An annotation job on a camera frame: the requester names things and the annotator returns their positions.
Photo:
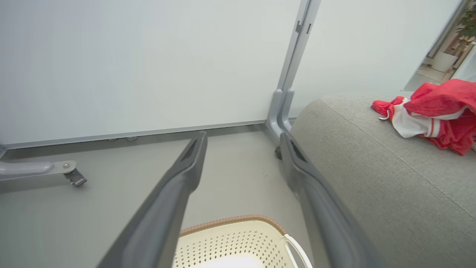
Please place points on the cream perforated laundry basket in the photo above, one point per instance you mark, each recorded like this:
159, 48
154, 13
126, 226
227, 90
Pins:
230, 238

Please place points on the green potted plant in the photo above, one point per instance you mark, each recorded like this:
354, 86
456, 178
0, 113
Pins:
469, 22

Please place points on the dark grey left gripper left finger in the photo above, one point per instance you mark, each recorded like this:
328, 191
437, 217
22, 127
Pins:
163, 208

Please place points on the white cloth in basket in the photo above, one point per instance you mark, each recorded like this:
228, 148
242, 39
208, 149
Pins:
230, 262

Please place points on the grey upright partition post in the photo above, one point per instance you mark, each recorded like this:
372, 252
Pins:
284, 96

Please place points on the red and white shirt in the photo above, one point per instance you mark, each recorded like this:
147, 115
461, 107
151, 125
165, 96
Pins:
442, 100

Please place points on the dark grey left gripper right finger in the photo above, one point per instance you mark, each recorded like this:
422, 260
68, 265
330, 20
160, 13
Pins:
319, 208

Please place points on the white plant pot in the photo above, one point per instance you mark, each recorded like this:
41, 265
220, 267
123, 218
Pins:
444, 61

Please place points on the grey horizontal partition foot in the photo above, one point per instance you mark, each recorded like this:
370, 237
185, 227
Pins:
29, 169

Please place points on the black caster wheel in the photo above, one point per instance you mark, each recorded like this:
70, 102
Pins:
76, 179

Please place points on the grey fabric sofa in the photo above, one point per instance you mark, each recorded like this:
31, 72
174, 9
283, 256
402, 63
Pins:
390, 186

